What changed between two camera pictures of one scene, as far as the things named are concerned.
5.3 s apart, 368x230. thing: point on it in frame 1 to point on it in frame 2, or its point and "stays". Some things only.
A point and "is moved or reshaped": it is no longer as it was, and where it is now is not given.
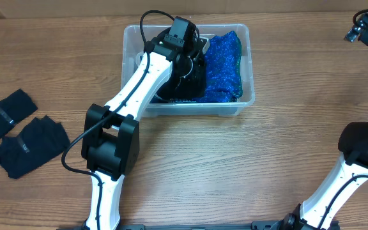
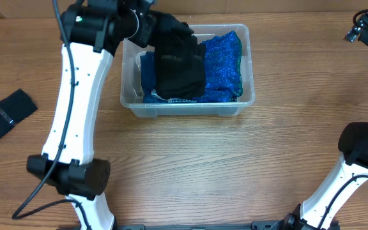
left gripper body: (187, 85) to (174, 27)
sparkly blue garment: (223, 71) stays
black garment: (42, 139) is moved or reshaped
